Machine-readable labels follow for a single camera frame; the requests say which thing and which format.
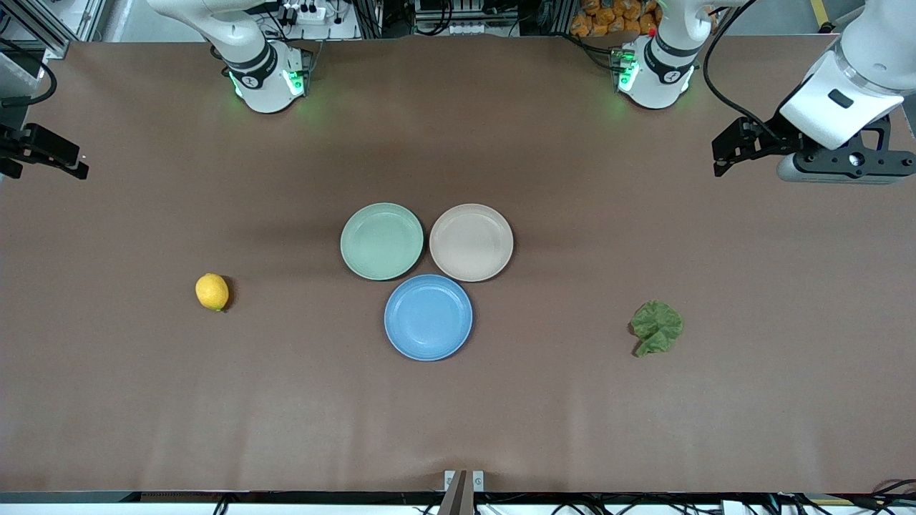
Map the yellow lemon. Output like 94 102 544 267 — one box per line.
195 273 230 313

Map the green lettuce leaf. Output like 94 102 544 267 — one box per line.
629 300 684 358

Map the bag of orange items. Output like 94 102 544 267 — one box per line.
570 0 661 38

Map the white power strip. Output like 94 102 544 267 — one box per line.
281 2 328 23

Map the beige plate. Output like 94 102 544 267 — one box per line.
429 203 515 283

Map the green plate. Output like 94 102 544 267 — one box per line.
340 202 424 281

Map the blue plate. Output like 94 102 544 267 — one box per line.
384 274 474 362

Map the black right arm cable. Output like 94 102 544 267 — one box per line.
0 39 59 109

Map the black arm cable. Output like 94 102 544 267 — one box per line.
0 39 59 109
702 0 789 144

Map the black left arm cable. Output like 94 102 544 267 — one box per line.
702 0 789 144

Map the aluminium frame profile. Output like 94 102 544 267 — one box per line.
0 0 108 59

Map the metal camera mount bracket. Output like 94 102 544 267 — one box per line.
438 469 486 515

